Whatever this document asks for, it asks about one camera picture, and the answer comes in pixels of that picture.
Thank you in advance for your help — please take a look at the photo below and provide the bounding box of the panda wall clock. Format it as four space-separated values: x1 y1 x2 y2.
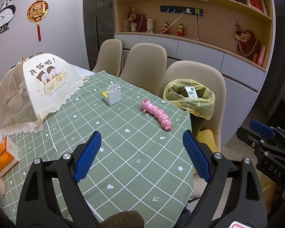
0 0 17 36

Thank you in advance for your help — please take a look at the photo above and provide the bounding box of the red framed picture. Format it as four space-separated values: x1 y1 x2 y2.
244 0 268 16

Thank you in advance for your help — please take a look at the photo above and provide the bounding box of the black power strip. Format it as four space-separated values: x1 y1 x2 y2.
160 5 204 17

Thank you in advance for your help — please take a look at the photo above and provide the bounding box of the small grey box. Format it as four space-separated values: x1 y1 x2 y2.
102 84 122 105

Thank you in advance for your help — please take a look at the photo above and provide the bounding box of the dark red bag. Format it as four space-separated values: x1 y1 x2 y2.
136 14 148 32

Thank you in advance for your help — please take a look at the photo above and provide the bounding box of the pink caterpillar toy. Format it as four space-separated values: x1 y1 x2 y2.
141 99 172 131

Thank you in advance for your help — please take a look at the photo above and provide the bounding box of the dark glass door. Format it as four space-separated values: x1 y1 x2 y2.
83 0 116 73

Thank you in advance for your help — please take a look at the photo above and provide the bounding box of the black waste bin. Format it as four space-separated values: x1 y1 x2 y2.
190 113 206 136

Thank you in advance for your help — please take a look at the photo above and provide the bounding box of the cartoon print mesh food cover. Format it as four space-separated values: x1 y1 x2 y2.
0 52 89 133

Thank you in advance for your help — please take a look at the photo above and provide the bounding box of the black cable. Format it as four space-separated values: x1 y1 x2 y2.
197 15 210 42

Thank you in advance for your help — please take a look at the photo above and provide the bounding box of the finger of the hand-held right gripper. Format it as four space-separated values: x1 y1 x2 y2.
250 120 285 145
237 127 285 151

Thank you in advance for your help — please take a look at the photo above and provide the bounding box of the white lower cabinet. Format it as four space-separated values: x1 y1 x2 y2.
114 33 267 145

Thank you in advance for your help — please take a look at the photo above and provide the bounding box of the brown knit cloth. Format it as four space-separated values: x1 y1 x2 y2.
104 210 145 228

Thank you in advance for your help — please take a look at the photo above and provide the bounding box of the beige dining chair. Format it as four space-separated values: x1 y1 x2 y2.
91 39 123 76
120 43 168 85
158 60 227 200

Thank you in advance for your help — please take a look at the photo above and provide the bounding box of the black packet white label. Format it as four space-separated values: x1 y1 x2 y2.
183 86 197 98

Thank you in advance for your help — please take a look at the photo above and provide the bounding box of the white cable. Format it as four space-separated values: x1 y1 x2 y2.
165 13 188 32

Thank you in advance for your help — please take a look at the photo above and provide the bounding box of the artificial flower vase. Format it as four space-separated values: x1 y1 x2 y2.
128 8 138 32

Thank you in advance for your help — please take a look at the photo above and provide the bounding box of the brown handbag with flowers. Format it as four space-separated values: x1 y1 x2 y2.
235 21 262 57

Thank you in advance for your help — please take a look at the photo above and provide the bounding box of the yellow seat cushion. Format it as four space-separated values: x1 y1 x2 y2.
196 129 219 152

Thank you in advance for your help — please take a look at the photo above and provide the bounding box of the orange tissue box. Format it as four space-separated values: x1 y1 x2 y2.
0 133 20 177

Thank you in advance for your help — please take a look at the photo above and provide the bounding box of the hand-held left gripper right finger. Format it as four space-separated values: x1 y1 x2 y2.
183 130 267 228

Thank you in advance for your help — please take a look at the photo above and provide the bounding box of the green checkered tablecloth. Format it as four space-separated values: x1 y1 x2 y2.
0 70 195 226

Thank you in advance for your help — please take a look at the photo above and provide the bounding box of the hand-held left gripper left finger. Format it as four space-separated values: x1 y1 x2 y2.
16 131 102 228

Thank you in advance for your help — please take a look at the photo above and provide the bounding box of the pink flat box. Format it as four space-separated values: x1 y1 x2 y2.
257 46 267 66

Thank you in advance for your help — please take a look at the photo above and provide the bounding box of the red gold knot wall ornament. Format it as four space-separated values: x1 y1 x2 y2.
27 0 49 41

